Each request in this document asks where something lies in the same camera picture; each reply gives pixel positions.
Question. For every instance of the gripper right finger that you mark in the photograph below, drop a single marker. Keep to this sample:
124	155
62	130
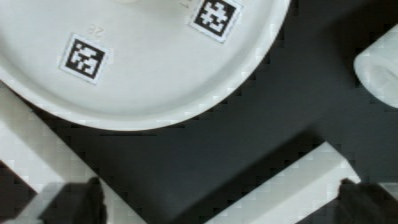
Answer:
368	203

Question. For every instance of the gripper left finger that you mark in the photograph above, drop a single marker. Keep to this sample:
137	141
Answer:
68	204

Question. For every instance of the white cylindrical table leg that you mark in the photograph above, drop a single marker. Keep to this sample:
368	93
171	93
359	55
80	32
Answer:
375	66

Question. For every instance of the white round table top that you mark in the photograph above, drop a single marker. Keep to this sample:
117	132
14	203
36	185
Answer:
128	63

